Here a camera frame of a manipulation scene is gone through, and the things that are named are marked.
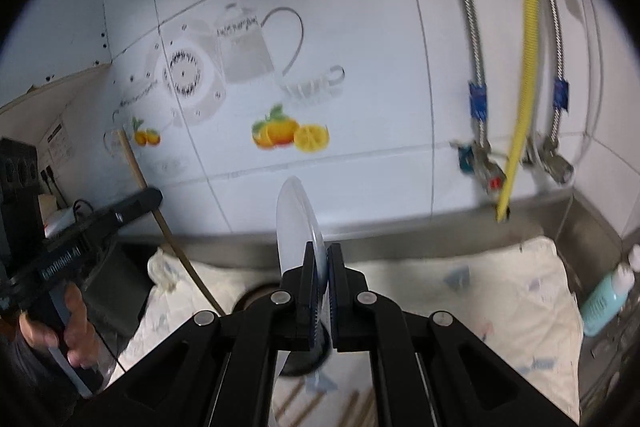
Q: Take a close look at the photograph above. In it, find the black utensil holder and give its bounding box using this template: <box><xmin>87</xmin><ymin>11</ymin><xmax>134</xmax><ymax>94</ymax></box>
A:
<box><xmin>232</xmin><ymin>287</ymin><xmax>336</xmax><ymax>378</ymax></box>

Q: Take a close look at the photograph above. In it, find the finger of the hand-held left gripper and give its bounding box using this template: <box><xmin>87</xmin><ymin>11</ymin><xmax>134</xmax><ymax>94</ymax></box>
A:
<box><xmin>75</xmin><ymin>188</ymin><xmax>164</xmax><ymax>253</ymax></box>

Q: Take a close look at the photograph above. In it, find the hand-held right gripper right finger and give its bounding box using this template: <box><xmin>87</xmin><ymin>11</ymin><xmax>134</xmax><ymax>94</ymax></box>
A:
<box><xmin>326</xmin><ymin>243</ymin><xmax>580</xmax><ymax>427</ymax></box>

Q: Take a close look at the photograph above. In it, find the dark box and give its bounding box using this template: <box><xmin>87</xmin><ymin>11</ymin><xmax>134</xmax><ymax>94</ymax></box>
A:
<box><xmin>82</xmin><ymin>241</ymin><xmax>168</xmax><ymax>348</ymax></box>

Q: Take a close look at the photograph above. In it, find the white warning label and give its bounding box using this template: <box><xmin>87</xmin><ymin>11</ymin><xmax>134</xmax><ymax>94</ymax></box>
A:
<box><xmin>45</xmin><ymin>119</ymin><xmax>71</xmax><ymax>152</ymax></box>

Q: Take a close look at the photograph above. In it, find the metal valve red handle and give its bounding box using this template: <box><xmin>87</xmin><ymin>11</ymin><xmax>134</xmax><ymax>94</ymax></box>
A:
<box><xmin>450</xmin><ymin>139</ymin><xmax>508</xmax><ymax>195</ymax></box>

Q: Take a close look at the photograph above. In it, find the person's left forearm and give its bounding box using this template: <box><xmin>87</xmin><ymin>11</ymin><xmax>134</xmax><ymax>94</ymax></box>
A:
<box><xmin>0</xmin><ymin>327</ymin><xmax>96</xmax><ymax>427</ymax></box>

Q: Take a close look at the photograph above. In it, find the wooden chopstick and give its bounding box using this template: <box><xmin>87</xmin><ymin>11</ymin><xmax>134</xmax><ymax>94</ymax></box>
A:
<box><xmin>116</xmin><ymin>129</ymin><xmax>226</xmax><ymax>315</ymax></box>
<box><xmin>335</xmin><ymin>389</ymin><xmax>376</xmax><ymax>427</ymax></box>
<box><xmin>277</xmin><ymin>379</ymin><xmax>321</xmax><ymax>427</ymax></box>

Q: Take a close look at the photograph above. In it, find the printed white quilted mat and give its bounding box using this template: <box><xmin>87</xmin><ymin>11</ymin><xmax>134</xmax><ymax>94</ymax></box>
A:
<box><xmin>117</xmin><ymin>237</ymin><xmax>583</xmax><ymax>427</ymax></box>

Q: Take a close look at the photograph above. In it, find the translucent plastic spoon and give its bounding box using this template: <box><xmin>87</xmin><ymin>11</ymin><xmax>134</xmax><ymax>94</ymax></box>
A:
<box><xmin>275</xmin><ymin>175</ymin><xmax>333</xmax><ymax>427</ymax></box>

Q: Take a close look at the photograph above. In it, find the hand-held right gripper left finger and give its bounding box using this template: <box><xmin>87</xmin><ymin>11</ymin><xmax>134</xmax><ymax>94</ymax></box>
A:
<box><xmin>70</xmin><ymin>242</ymin><xmax>319</xmax><ymax>427</ymax></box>

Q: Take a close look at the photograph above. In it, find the person's left hand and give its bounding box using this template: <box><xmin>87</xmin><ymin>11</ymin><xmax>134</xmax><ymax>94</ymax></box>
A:
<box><xmin>20</xmin><ymin>282</ymin><xmax>108</xmax><ymax>370</ymax></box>

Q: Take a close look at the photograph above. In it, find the braided metal hose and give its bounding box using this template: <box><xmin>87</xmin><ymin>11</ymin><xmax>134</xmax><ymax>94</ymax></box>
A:
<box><xmin>429</xmin><ymin>0</ymin><xmax>493</xmax><ymax>158</ymax></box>
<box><xmin>532</xmin><ymin>0</ymin><xmax>568</xmax><ymax>148</ymax></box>

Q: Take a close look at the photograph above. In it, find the teal plastic bottle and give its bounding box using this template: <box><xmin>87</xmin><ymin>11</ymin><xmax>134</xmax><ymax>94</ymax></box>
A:
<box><xmin>580</xmin><ymin>264</ymin><xmax>637</xmax><ymax>338</ymax></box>

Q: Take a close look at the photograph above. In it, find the blue hose tag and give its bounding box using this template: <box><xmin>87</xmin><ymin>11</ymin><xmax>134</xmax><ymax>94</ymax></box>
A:
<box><xmin>552</xmin><ymin>78</ymin><xmax>571</xmax><ymax>112</ymax></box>
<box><xmin>468</xmin><ymin>81</ymin><xmax>487</xmax><ymax>122</ymax></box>

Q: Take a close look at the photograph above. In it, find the yellow corrugated hose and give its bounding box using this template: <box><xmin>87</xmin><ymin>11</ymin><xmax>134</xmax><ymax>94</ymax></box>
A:
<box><xmin>495</xmin><ymin>0</ymin><xmax>541</xmax><ymax>223</ymax></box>

